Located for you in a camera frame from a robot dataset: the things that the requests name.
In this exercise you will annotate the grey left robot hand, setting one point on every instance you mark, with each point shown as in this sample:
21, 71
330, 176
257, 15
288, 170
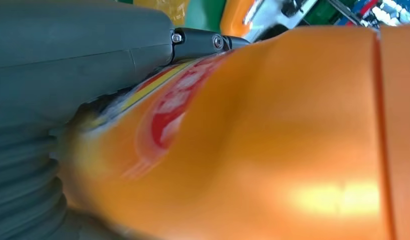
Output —
76, 56

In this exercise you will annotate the orange detergent bottle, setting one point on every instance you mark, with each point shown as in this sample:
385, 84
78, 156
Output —
234, 16
274, 132

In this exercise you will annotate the green table mat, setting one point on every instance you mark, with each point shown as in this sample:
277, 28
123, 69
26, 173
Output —
205, 15

